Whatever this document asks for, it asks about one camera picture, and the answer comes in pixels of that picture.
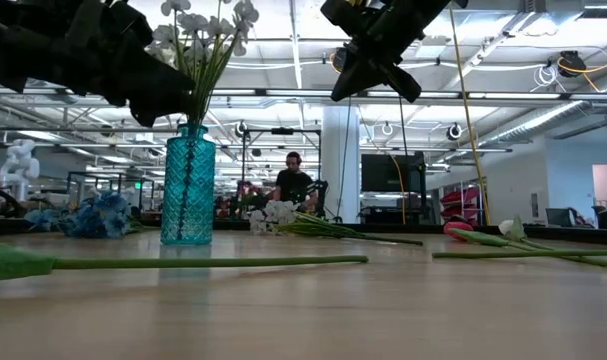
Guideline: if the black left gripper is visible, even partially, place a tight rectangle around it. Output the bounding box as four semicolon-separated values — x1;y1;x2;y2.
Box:
57;0;197;129

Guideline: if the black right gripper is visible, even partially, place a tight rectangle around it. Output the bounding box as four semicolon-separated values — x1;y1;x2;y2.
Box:
321;0;452;104

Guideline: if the white artificial flower bunch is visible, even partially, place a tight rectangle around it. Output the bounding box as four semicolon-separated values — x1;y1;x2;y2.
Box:
247;199;425;247
147;0;261;130

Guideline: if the teal glass vase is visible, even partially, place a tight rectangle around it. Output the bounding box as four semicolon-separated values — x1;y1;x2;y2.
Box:
160;124;217;246

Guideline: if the blue artificial flower bunch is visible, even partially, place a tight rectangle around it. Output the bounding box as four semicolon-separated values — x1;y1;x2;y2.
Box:
24;207;62;234
57;191;145;240

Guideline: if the red artificial tulip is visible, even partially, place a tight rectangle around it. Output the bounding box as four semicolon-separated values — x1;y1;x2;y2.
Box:
442;219;514;248

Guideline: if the long green stem with leaf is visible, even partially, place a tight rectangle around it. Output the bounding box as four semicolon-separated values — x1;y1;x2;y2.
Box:
0;243;370;285

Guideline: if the black monitor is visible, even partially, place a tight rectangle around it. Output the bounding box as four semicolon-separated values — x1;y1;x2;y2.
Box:
360;152;428;195

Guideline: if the white building column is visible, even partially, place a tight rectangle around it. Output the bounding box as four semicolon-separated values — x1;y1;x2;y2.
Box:
321;104;362;225

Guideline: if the person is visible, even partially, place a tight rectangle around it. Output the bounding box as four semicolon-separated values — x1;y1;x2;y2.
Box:
271;151;320;215

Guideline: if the red bin rack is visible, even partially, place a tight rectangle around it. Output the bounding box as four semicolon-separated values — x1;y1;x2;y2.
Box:
439;187;483;225

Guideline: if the white robot figure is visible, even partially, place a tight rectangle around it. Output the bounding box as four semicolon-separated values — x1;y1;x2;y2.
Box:
0;138;42;202

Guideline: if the black hanging cable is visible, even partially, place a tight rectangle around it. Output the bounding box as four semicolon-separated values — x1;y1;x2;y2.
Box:
396;94;412;226

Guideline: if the yellow cable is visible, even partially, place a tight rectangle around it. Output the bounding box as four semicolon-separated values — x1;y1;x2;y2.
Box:
448;0;493;226

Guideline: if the black frame stand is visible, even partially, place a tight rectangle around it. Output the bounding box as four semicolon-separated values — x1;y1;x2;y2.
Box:
239;126;325;221

